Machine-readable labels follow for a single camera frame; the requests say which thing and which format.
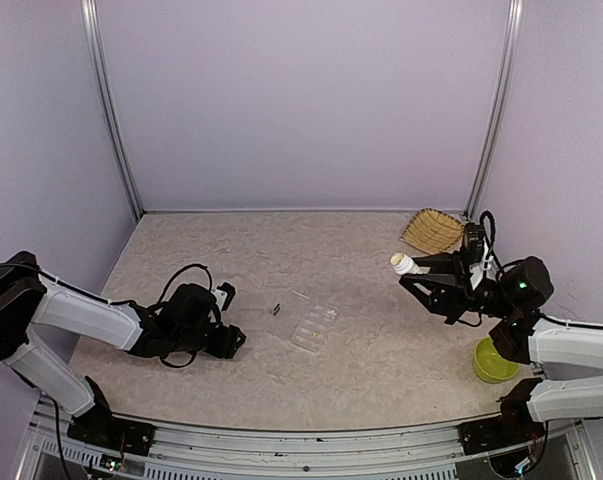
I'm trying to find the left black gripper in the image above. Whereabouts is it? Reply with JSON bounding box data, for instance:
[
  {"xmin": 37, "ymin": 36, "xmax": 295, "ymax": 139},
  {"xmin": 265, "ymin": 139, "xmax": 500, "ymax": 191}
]
[{"xmin": 173, "ymin": 322, "xmax": 246, "ymax": 358}]

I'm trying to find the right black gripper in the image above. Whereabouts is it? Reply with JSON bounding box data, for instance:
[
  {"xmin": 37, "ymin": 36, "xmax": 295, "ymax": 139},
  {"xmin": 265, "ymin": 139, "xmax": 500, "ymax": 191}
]
[{"xmin": 399, "ymin": 249, "xmax": 516, "ymax": 325}]

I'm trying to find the white pill bottle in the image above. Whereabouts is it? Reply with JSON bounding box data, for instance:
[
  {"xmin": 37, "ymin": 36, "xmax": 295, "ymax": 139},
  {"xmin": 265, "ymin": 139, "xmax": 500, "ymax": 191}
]
[{"xmin": 390, "ymin": 252, "xmax": 426, "ymax": 276}]

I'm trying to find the clear plastic pill organizer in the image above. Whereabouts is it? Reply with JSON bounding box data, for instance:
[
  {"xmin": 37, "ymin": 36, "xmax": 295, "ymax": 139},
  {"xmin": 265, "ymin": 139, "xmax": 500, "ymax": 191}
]
[{"xmin": 267, "ymin": 290, "xmax": 340, "ymax": 353}]

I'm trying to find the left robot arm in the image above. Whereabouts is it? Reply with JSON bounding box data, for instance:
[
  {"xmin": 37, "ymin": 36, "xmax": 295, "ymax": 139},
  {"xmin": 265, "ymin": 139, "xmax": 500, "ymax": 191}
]
[{"xmin": 0, "ymin": 251, "xmax": 246, "ymax": 445}]

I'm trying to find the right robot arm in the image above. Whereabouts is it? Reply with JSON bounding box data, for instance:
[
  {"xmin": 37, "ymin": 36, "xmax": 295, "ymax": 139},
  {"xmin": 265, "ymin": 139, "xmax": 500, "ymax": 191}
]
[{"xmin": 390, "ymin": 250, "xmax": 603, "ymax": 444}]

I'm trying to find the woven bamboo tray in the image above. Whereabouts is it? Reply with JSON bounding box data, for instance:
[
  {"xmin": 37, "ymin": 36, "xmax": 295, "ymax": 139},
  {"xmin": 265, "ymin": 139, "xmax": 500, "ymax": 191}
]
[{"xmin": 400, "ymin": 208, "xmax": 464, "ymax": 255}]

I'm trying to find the lime green bowl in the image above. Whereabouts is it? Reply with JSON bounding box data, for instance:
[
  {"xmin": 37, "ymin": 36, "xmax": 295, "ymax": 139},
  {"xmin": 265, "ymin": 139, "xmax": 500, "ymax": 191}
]
[{"xmin": 473, "ymin": 337, "xmax": 520, "ymax": 384}]

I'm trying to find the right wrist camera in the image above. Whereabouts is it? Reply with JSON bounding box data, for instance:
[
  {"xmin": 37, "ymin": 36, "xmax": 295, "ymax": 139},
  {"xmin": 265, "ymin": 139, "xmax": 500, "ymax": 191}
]
[{"xmin": 461, "ymin": 222, "xmax": 494, "ymax": 290}]

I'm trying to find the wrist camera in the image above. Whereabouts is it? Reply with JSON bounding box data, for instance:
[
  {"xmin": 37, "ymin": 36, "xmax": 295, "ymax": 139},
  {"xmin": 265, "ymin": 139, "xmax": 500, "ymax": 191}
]
[
  {"xmin": 461, "ymin": 222, "xmax": 494, "ymax": 290},
  {"xmin": 212, "ymin": 282, "xmax": 236, "ymax": 312}
]

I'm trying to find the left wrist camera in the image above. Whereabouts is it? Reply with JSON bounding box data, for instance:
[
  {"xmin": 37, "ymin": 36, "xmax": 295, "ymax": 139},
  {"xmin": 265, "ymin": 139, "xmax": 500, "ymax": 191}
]
[{"xmin": 212, "ymin": 282, "xmax": 236, "ymax": 312}]

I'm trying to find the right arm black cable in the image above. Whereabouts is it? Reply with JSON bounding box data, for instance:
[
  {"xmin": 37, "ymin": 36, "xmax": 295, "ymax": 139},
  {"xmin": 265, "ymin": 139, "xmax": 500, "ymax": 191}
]
[{"xmin": 478, "ymin": 209, "xmax": 603, "ymax": 331}]

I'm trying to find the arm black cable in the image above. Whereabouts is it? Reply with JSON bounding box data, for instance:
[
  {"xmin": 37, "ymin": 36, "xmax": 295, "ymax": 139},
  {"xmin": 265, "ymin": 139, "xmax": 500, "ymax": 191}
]
[
  {"xmin": 0, "ymin": 263, "xmax": 215, "ymax": 321},
  {"xmin": 478, "ymin": 209, "xmax": 603, "ymax": 331}
]

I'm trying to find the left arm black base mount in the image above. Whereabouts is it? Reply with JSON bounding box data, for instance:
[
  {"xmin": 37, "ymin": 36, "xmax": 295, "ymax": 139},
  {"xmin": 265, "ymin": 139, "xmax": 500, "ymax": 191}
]
[{"xmin": 67, "ymin": 404, "xmax": 156, "ymax": 457}]

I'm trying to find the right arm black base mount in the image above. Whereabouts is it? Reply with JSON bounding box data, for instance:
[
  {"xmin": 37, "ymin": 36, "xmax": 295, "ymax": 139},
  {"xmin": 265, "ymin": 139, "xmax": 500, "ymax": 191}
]
[{"xmin": 458, "ymin": 401, "xmax": 546, "ymax": 455}]

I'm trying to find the front aluminium rail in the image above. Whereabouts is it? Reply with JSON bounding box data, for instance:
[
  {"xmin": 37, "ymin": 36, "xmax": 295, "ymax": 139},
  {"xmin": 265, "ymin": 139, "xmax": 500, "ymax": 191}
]
[{"xmin": 15, "ymin": 394, "xmax": 597, "ymax": 480}]

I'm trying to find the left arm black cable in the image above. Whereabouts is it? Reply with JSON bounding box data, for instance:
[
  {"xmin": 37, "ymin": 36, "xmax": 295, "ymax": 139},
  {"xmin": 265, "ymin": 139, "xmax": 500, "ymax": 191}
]
[{"xmin": 0, "ymin": 263, "xmax": 215, "ymax": 321}]

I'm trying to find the left aluminium frame post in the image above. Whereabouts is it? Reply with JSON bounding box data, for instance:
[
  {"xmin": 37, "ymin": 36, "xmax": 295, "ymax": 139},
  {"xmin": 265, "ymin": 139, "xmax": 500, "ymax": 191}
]
[{"xmin": 81, "ymin": 0, "xmax": 145, "ymax": 223}]

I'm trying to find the aluminium frame post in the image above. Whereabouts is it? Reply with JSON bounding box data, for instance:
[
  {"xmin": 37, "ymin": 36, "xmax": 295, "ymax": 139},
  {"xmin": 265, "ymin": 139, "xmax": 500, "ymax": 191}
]
[
  {"xmin": 464, "ymin": 0, "xmax": 524, "ymax": 219},
  {"xmin": 81, "ymin": 0, "xmax": 145, "ymax": 223}
]

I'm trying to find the right aluminium frame post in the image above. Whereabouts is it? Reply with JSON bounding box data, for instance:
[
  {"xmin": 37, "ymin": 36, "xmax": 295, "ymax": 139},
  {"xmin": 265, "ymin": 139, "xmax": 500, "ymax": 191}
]
[{"xmin": 464, "ymin": 0, "xmax": 524, "ymax": 219}]

